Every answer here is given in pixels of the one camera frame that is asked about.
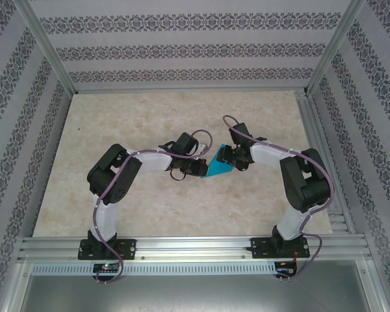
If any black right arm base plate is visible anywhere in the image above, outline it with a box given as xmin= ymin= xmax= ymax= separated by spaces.
xmin=251 ymin=237 xmax=311 ymax=260

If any long aluminium mounting rail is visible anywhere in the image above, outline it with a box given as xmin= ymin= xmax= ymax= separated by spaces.
xmin=18 ymin=235 xmax=374 ymax=263

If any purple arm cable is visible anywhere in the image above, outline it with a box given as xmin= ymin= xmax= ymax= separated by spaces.
xmin=222 ymin=114 xmax=334 ymax=282
xmin=92 ymin=129 xmax=215 ymax=286

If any left controller circuit board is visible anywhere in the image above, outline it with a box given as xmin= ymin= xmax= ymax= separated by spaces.
xmin=93 ymin=263 xmax=121 ymax=274

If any aluminium frame post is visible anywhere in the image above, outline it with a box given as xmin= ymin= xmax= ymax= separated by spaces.
xmin=14 ymin=0 xmax=77 ymax=95
xmin=304 ymin=0 xmax=367 ymax=95

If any aluminium right frame post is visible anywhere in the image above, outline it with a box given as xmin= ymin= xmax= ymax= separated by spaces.
xmin=304 ymin=0 xmax=367 ymax=95

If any controller circuit board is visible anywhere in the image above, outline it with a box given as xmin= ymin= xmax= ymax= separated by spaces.
xmin=93 ymin=263 xmax=121 ymax=274
xmin=276 ymin=261 xmax=296 ymax=274

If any aluminium left frame post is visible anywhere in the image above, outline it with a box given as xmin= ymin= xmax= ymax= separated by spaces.
xmin=14 ymin=0 xmax=77 ymax=95

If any slotted grey cable duct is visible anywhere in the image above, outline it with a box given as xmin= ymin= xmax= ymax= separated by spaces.
xmin=31 ymin=261 xmax=277 ymax=277

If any aluminium side rail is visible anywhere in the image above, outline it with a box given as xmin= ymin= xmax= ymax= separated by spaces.
xmin=295 ymin=90 xmax=357 ymax=235

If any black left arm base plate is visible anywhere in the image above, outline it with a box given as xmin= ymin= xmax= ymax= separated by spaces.
xmin=79 ymin=239 xmax=137 ymax=261

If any grey sheet metal panel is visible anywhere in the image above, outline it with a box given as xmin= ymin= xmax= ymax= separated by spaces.
xmin=19 ymin=276 xmax=383 ymax=312

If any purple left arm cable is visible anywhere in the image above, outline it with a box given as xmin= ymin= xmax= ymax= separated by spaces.
xmin=92 ymin=129 xmax=215 ymax=286

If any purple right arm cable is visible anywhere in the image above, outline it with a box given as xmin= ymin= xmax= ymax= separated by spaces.
xmin=222 ymin=114 xmax=334 ymax=282

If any right controller circuit board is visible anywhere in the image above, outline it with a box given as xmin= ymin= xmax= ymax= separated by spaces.
xmin=276 ymin=261 xmax=296 ymax=274

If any blue cloth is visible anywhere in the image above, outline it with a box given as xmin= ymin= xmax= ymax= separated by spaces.
xmin=200 ymin=142 xmax=234 ymax=179

